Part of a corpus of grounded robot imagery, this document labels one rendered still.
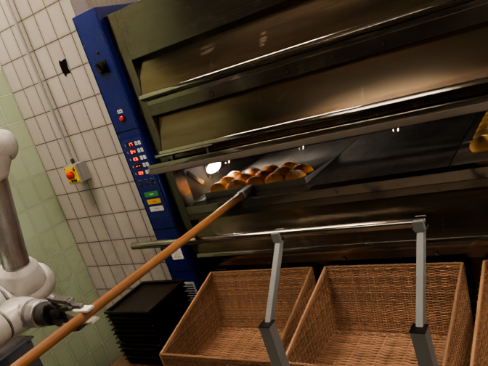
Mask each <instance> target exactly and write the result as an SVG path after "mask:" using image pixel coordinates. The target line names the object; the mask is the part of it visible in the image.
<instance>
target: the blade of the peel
mask: <svg viewBox="0 0 488 366"><path fill-rule="evenodd" d="M336 156H337V155H336ZM336 156H332V157H327V158H319V159H315V160H307V161H302V162H298V163H297V164H300V163H306V164H309V165H310V166H311V167H312V168H313V169H314V171H313V172H311V173H310V174H309V175H307V176H305V177H304V178H299V179H290V180H285V181H280V182H271V183H266V184H257V185H254V189H255V191H259V190H269V189H274V188H280V187H289V186H294V185H300V184H307V183H308V182H309V181H310V180H311V179H312V178H313V177H314V176H316V175H317V174H318V173H319V172H320V171H321V170H322V169H324V167H326V165H327V164H329V162H331V161H332V160H333V159H334V158H335V157H336ZM243 188H244V187H238V188H233V189H228V190H219V191H214V192H211V190H209V191H207V192H204V195H205V198H214V197H219V196H225V195H234V194H237V193H238V192H239V191H241V189H243Z"/></svg>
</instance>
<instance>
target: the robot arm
mask: <svg viewBox="0 0 488 366"><path fill-rule="evenodd" d="M18 149H19V145H18V142H17V140H16V138H15V136H14V134H13V133H12V132H10V131H9V130H6V129H0V261H1V266H0V357H2V356H3V355H5V354H6V353H7V352H8V351H9V350H11V349H12V348H14V347H15V346H16V345H18V344H19V343H21V342H23V341H24V340H25V337H24V336H23V335H19V336H17V335H18V334H21V333H23V332H25V331H27V330H30V329H31V328H45V327H46V326H52V325H56V326H58V327H62V326H63V325H64V324H63V323H67V322H68V321H70V320H71V319H73V318H74V316H71V315H69V314H66V313H65V312H66V311H71V310H72V312H75V313H88V312H90V311H91V310H92V309H93V308H94V305H84V304H82V303H76V302H75V301H74V300H75V299H74V297H69V296H58V295H56V294H54V293H53V294H51V293H52V291H53V290H54V288H55V284H56V277H55V275H54V272H53V271H52V270H51V269H50V268H49V267H48V266H47V265H46V264H43V263H40V262H37V260H35V259H34V258H32V257H30V256H29V255H28V252H27V248H26V245H25V241H24V237H23V233H22V230H21V227H20V222H19V219H18V216H17V210H16V207H15V202H14V199H13V196H12V191H11V188H10V185H9V180H8V176H9V173H10V166H11V162H12V160H13V159H15V157H16V156H17V154H18ZM50 294H51V295H50ZM59 304H62V305H59ZM98 319H99V317H95V316H92V317H90V318H89V319H88V320H87V321H85V322H84V323H83V324H82V325H80V326H79V327H77V328H76V329H75V330H74V331H73V332H75V331H80V330H82V329H83V328H84V327H86V325H88V324H93V323H95V322H96V321H97V320H98Z"/></svg>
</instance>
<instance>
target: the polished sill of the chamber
mask: <svg viewBox="0 0 488 366"><path fill-rule="evenodd" d="M487 177H488V160H487V161H482V162H476V163H467V164H461V165H455V166H445V167H440V168H430V169H425V170H419V171H410V172H404V173H399V174H389V175H384V176H374V177H368V178H363V179H353V180H348V181H342V182H333V183H327V184H318V185H312V186H307V187H297V188H292V189H286V190H276V191H271V192H261V193H256V194H250V195H249V196H248V197H247V198H245V199H242V200H241V201H240V202H238V203H237V204H235V205H234V206H233V207H231V209H236V208H247V207H254V206H265V205H271V204H277V203H288V202H294V201H300V200H311V199H318V198H329V197H335V196H341V195H352V194H358V193H364V192H376V191H382V190H393V189H399V188H405V187H417V186H423V185H429V184H440V183H446V182H457V181H463V180H469V179H480V178H487ZM232 198H233V197H230V198H220V199H215V200H204V201H199V202H194V203H191V204H189V205H188V206H187V207H186V209H187V213H188V215H189V214H201V213H207V212H213V211H216V210H217V209H218V208H220V207H221V206H223V205H224V204H225V203H226V202H228V201H229V200H231V199H232Z"/></svg>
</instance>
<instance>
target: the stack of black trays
mask: <svg viewBox="0 0 488 366"><path fill-rule="evenodd" d="M184 282H185V279H183V280H151V281H142V282H141V283H140V284H138V285H137V286H136V287H135V288H133V289H132V290H130V291H129V292H128V293H127V294H126V295H125V296H124V297H122V298H121V299H120V300H118V301H117V302H116V303H114V304H113V305H112V306H111V307H110V308H109V309H107V310H106V311H105V312H104V314H108V316H106V318H110V319H109V320H108V322H112V323H111V324H110V325H112V326H114V328H113V329H112V330H113V331H115V333H114V334H113V335H117V337H116V338H117V339H119V341H118V342H116V343H119V344H120V346H119V349H121V350H120V351H124V353H125V354H124V355H123V357H126V358H125V360H128V361H130V362H141V363H153V364H162V361H161V359H160V356H159V354H160V352H161V350H162V349H163V346H165V344H166V342H167V340H168V339H169V338H170V336H171V334H172V333H173V330H174V329H175V328H176V325H178V323H179V321H180V319H181V318H182V316H183V315H184V313H185V311H187V308H188V306H189V305H190V304H191V302H192V301H188V299H189V298H190V297H187V294H188V293H189V292H185V290H186V289H187V288H184V287H183V286H184V285H185V283H184Z"/></svg>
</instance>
